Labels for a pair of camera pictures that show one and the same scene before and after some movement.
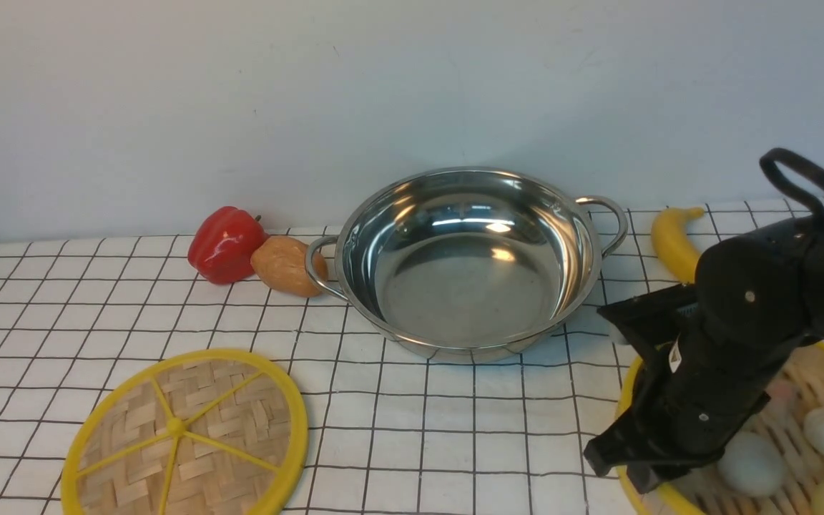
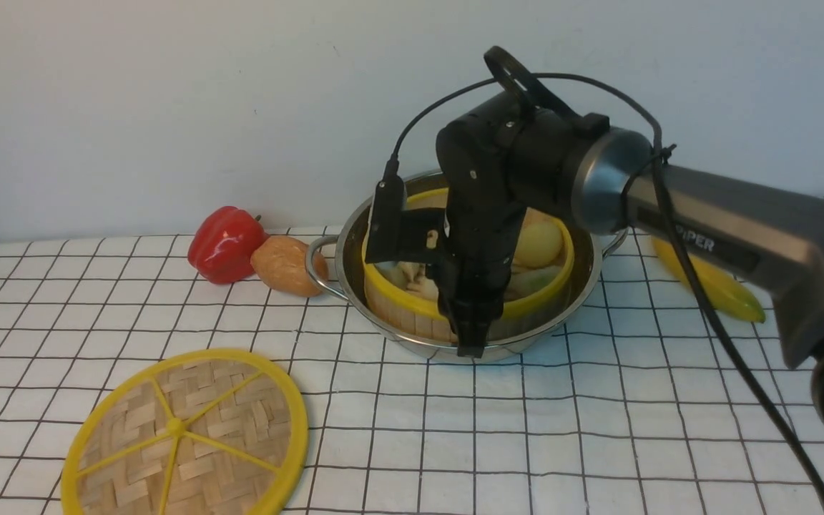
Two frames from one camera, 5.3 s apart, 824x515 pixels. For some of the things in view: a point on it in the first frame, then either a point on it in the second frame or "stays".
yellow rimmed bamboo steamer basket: x=805 y=450 → x=403 y=296
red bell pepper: x=222 y=244 stays
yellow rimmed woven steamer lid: x=191 y=432 stays
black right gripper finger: x=644 y=477 → x=472 y=347
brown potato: x=280 y=262 stays
